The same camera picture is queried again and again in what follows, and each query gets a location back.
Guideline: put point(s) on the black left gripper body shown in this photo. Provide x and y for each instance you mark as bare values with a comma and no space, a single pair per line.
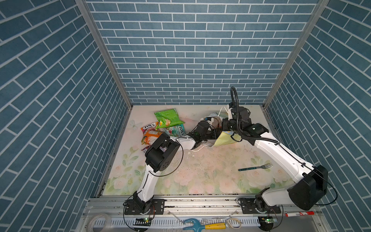
208,134

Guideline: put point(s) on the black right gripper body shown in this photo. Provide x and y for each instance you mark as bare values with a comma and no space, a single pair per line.
229,125

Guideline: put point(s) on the floral paper gift bag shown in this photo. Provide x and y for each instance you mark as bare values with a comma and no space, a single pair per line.
223,138

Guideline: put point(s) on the teal Fox's mint candy bag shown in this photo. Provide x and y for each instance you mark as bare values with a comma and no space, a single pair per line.
176,131

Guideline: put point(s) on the green chips bag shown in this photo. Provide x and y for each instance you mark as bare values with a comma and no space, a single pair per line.
167,118

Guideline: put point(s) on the orange clear snack bag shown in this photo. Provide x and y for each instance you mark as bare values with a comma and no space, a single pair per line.
150,136

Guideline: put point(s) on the purple Fox's berries candy bag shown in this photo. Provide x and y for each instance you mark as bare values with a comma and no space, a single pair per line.
144,150

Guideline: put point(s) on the orange Fox's fruits candy bag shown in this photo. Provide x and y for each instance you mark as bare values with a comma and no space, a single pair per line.
149,127

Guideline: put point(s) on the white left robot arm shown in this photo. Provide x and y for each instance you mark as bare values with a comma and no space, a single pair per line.
161,154

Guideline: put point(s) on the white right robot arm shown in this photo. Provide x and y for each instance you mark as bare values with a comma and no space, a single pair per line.
310,182

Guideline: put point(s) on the rubber band loop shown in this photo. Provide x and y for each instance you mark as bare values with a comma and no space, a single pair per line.
233,223

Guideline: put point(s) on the red white marker pen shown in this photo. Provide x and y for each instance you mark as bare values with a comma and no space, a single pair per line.
297,214

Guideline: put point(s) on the clear tape roll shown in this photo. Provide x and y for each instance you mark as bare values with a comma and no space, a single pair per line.
99,220

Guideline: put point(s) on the teal handled fork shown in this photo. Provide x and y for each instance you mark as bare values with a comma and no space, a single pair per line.
265,166

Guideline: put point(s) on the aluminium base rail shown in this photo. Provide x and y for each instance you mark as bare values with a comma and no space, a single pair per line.
169,213

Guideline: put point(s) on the teal yellow handled tool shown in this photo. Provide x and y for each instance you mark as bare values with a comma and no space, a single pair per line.
197,227

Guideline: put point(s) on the aluminium corner post right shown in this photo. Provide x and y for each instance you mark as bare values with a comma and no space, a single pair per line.
317,12

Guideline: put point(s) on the aluminium corner post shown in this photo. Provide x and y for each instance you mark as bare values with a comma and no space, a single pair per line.
87,16
317,12

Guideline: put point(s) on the aluminium corner post left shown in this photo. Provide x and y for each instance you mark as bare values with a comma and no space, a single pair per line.
87,16

